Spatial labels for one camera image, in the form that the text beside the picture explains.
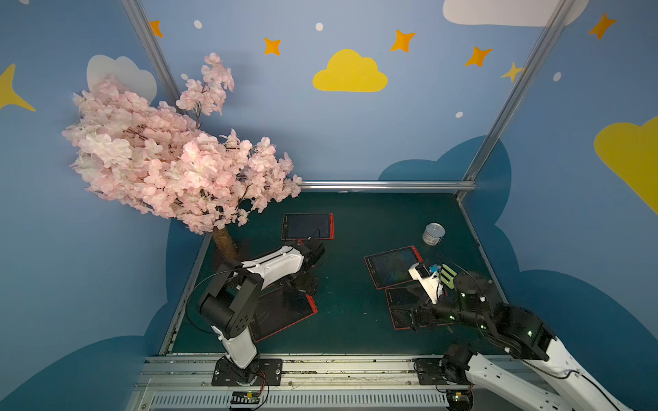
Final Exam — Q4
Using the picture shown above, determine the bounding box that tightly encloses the red tablet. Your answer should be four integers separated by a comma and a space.
281, 213, 334, 240
250, 288, 318, 343
364, 246, 423, 289
386, 285, 428, 332

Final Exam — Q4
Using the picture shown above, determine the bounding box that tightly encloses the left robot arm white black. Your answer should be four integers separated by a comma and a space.
198, 239, 325, 386

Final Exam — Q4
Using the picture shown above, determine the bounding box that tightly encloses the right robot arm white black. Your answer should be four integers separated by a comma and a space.
391, 264, 627, 410

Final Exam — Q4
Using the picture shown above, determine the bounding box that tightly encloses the silver tin can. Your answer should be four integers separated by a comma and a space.
422, 223, 446, 247

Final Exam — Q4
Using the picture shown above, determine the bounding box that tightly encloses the right circuit board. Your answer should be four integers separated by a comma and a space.
447, 391, 474, 411

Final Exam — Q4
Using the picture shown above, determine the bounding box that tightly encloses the circuit board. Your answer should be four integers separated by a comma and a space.
228, 391, 266, 410
447, 391, 474, 411

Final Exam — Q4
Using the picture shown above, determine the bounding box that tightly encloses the left circuit board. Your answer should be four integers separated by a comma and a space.
228, 391, 266, 410

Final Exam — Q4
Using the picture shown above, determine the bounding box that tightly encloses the pink cherry blossom tree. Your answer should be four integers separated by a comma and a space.
63, 54, 302, 258

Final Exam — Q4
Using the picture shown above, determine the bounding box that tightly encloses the green garden fork wooden handle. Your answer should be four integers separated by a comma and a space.
440, 264, 458, 290

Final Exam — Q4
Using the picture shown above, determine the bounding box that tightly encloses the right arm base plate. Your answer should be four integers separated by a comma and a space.
413, 358, 465, 385

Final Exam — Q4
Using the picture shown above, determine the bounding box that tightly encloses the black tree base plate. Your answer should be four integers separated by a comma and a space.
212, 240, 251, 271

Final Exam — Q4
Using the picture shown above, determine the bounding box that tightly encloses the aluminium back rail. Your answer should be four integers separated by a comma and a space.
299, 181, 476, 192

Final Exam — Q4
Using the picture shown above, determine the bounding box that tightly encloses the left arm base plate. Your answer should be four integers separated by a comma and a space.
211, 357, 283, 387

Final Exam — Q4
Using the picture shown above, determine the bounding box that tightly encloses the aluminium rail frame front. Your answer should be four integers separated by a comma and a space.
126, 353, 515, 410

